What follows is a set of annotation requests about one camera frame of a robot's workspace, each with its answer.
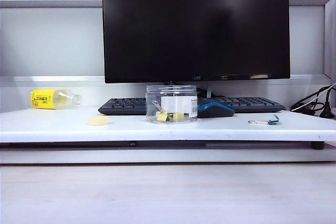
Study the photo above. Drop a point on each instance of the teal binder clip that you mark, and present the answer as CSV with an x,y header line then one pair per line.
x,y
274,122

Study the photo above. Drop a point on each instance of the clear plastic jar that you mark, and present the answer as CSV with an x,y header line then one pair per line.
x,y
152,95

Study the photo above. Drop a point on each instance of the silver monitor stand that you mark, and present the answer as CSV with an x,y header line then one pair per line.
x,y
209,90

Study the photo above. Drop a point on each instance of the black keyboard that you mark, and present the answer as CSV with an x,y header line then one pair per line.
x,y
123,106

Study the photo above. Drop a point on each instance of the blue and black mouse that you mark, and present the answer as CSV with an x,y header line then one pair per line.
x,y
218,110

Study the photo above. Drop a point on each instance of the black computer monitor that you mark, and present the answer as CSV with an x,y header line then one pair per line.
x,y
194,24

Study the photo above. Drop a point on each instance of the white desk riser board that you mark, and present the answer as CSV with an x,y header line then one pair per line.
x,y
65,129

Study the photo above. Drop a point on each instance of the plastic bottle yellow label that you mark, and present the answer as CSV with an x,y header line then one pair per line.
x,y
42,99

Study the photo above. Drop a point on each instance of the black riser foot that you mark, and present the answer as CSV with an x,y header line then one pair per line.
x,y
318,145

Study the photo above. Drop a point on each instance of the black power plug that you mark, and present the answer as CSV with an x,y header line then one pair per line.
x,y
326,112

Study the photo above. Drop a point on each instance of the aluminium partition frame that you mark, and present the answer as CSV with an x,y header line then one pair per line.
x,y
52,1

